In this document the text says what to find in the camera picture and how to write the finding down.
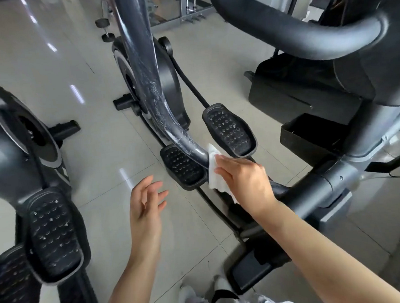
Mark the person's right hand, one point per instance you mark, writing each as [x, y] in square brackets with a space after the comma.
[249, 184]

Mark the white wet wipe sheet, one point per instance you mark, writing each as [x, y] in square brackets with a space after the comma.
[215, 179]

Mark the small black dumbbell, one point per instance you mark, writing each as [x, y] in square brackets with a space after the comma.
[103, 24]

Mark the black elliptical machine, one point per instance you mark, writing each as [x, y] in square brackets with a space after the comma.
[25, 160]
[148, 72]

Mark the person's left forearm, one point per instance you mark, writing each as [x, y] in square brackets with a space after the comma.
[134, 289]

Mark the person's grey shirt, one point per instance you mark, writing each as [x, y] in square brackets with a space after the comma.
[196, 302]

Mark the person's right forearm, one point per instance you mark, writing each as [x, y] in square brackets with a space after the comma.
[321, 257]

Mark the person's left hand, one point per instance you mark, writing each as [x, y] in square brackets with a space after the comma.
[147, 220]

